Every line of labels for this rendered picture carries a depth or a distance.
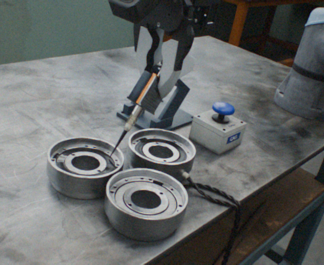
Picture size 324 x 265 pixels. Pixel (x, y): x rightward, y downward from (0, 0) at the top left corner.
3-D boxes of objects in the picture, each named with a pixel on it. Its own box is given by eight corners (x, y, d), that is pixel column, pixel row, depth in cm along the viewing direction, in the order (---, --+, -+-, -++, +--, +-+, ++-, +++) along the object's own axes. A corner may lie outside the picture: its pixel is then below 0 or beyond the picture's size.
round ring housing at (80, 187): (33, 193, 56) (34, 166, 54) (61, 153, 65) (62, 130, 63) (111, 210, 56) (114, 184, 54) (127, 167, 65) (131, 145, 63)
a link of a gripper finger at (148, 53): (168, 84, 66) (184, 29, 61) (142, 91, 62) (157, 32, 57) (154, 75, 67) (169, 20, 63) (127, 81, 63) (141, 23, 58)
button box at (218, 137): (219, 155, 73) (226, 131, 71) (188, 137, 77) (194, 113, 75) (244, 143, 79) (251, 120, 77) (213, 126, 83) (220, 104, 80)
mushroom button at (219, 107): (220, 136, 74) (227, 111, 72) (202, 126, 76) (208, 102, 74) (232, 131, 77) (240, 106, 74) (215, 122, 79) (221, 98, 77)
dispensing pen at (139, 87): (94, 149, 60) (156, 48, 60) (111, 155, 63) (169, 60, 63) (105, 155, 59) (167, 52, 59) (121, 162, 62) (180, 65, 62)
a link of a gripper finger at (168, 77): (197, 97, 63) (205, 34, 59) (171, 105, 58) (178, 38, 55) (181, 91, 64) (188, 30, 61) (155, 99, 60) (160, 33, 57)
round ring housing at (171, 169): (111, 160, 66) (114, 137, 64) (158, 144, 73) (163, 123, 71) (156, 195, 60) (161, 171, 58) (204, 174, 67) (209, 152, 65)
